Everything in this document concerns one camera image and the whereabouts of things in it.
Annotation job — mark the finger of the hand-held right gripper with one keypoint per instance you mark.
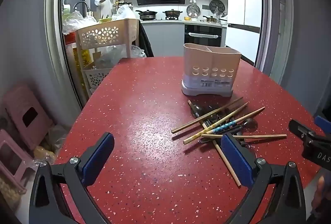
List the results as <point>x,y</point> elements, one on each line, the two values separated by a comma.
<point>323,124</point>
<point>301,129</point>

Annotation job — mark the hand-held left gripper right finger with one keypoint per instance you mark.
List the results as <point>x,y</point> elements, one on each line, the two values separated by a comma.
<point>236,159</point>

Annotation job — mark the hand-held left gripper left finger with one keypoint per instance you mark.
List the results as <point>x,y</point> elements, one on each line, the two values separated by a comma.
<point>99,159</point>

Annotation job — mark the blue patterned wooden chopstick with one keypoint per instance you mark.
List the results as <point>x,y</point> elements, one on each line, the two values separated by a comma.
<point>225,126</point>

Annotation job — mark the beige plastic utensil holder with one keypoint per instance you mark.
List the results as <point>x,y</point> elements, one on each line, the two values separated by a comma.
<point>206,63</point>

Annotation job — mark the person's right hand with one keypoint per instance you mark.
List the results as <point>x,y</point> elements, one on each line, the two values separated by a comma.
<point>320,189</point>

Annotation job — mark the crumpled plastic bag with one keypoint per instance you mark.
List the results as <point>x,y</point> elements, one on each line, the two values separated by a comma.
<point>51,141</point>

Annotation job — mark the small pink plastic stool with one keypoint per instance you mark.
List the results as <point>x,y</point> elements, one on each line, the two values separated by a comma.
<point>7,172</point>

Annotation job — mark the large pink plastic stool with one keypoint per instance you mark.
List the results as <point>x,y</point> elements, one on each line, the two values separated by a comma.
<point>15,110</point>

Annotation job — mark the yellow oil bottle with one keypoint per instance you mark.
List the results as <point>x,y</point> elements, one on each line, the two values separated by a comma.
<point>82,57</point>

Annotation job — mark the clear plastic bag in cart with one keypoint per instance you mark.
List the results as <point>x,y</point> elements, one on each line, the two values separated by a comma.
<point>113,54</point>

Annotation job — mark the beige flower-cutout storage cart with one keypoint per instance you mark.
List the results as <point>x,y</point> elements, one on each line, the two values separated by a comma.
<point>103,34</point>

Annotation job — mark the black built-in oven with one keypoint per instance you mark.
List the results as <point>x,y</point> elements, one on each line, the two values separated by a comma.
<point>203,35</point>

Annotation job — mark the grey kitchen counter cabinet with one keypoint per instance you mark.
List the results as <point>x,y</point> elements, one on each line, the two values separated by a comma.
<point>165,38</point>

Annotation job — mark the green colander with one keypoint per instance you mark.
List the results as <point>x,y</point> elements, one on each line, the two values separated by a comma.
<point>106,20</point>

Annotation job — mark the clear plastic bags pile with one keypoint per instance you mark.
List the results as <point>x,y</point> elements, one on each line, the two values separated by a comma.
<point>75,21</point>

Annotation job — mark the white refrigerator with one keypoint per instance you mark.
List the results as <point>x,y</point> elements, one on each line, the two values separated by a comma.
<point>243,1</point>

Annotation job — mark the small steel saucepan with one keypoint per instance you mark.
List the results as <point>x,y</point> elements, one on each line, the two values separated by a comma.
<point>210,19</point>

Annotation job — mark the round dark hanging trivet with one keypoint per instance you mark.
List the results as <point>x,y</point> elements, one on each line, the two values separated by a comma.
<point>217,5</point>

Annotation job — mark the black wok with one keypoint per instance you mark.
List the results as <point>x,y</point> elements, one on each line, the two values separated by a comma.
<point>147,14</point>

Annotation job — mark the round silver steamer rack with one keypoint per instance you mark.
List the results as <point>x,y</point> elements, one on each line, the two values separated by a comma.
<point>194,10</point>

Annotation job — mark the black kitchen faucet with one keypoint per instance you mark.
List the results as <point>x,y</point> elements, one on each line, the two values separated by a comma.
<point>80,3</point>

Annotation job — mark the condiment bottle rack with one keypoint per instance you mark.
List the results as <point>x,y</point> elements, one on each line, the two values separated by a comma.
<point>120,3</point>

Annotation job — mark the dark cooking pot with lid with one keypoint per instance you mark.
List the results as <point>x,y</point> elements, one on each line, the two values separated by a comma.
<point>172,13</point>

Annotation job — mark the grey sliding door frame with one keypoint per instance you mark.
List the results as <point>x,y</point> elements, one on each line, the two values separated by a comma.
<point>53,32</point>

